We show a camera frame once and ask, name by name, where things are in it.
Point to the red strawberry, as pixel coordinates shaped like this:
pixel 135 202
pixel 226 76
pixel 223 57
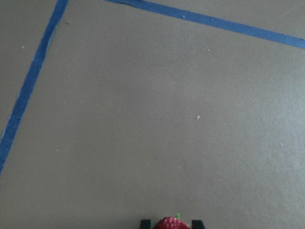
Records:
pixel 171 223

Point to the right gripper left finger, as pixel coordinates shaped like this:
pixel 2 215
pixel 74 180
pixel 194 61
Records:
pixel 145 224

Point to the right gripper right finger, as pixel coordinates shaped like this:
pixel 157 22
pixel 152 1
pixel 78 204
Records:
pixel 197 224

